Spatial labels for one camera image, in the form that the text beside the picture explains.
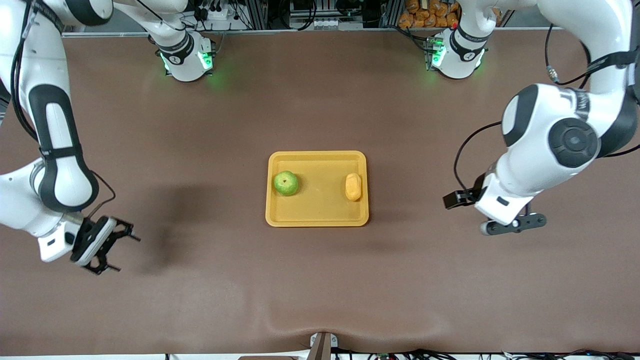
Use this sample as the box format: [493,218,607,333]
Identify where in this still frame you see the yellow potato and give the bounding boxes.
[345,173,362,202]

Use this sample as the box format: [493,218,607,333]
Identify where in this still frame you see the green apple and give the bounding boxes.
[273,171,300,197]

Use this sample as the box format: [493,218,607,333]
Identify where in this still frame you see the yellow plastic tray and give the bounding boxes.
[265,151,370,228]

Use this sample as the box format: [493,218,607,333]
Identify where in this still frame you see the brown table mat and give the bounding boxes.
[0,27,640,357]

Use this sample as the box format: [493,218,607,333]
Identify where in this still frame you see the bag of orange items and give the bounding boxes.
[398,0,461,29]

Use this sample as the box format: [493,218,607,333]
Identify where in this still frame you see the white power strip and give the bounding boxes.
[197,4,236,21]

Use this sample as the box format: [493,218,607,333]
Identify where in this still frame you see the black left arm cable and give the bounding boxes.
[453,22,640,195]

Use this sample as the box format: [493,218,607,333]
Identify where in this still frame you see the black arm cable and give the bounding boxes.
[453,22,640,195]
[10,0,117,221]

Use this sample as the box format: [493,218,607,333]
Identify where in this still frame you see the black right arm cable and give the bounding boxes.
[10,0,117,221]

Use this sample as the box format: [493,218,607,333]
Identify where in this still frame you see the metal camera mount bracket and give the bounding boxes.
[309,331,338,360]

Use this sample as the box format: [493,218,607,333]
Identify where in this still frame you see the aluminium table edge rail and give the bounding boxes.
[62,26,566,38]

